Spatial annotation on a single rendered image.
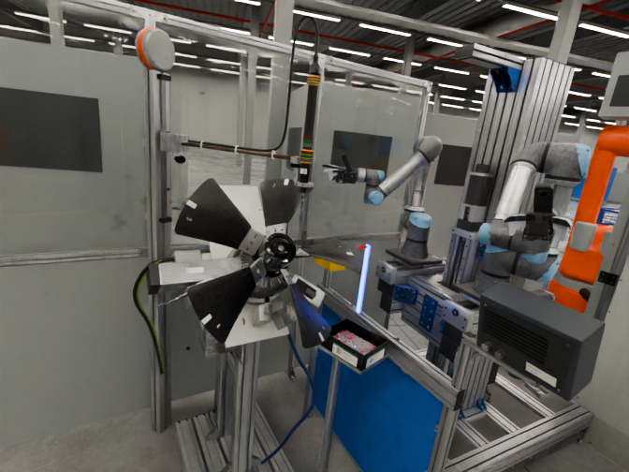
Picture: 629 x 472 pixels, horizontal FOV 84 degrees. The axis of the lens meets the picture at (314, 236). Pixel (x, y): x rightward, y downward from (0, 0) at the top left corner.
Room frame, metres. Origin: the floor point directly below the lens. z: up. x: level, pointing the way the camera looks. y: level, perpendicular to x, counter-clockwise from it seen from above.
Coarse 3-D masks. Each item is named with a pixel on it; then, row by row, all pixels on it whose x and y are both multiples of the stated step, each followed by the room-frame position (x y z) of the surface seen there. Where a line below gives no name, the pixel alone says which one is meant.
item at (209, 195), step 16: (208, 192) 1.19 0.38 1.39; (224, 192) 1.20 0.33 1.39; (192, 208) 1.16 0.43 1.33; (208, 208) 1.17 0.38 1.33; (224, 208) 1.18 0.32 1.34; (176, 224) 1.14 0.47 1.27; (192, 224) 1.15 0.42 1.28; (208, 224) 1.17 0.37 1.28; (224, 224) 1.17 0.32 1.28; (240, 224) 1.18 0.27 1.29; (208, 240) 1.17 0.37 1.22; (224, 240) 1.18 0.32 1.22; (240, 240) 1.18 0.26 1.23
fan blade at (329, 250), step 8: (336, 240) 1.46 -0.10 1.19; (304, 248) 1.29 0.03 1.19; (312, 248) 1.31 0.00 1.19; (320, 248) 1.33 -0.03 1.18; (328, 248) 1.35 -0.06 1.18; (336, 248) 1.38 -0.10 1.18; (344, 248) 1.40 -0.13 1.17; (312, 256) 1.23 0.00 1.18; (320, 256) 1.25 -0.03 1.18; (328, 256) 1.28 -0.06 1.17; (336, 256) 1.30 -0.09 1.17; (344, 256) 1.33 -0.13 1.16; (352, 256) 1.36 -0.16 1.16; (344, 264) 1.27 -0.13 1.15; (352, 264) 1.30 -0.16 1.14; (360, 272) 1.28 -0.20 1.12
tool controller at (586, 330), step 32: (512, 288) 0.93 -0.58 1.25; (480, 320) 0.93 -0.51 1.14; (512, 320) 0.84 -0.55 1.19; (544, 320) 0.79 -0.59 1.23; (576, 320) 0.78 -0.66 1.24; (512, 352) 0.85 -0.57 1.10; (544, 352) 0.77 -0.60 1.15; (576, 352) 0.72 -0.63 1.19; (544, 384) 0.78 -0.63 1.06; (576, 384) 0.73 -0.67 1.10
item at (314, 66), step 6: (312, 66) 1.24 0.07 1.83; (318, 66) 1.25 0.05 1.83; (312, 72) 1.24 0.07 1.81; (318, 72) 1.25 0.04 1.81; (300, 168) 1.25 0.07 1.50; (306, 168) 1.24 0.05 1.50; (300, 174) 1.25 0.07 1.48; (306, 174) 1.24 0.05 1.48; (300, 180) 1.25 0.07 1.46; (306, 180) 1.25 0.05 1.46; (300, 186) 1.25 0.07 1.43; (300, 192) 1.25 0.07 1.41
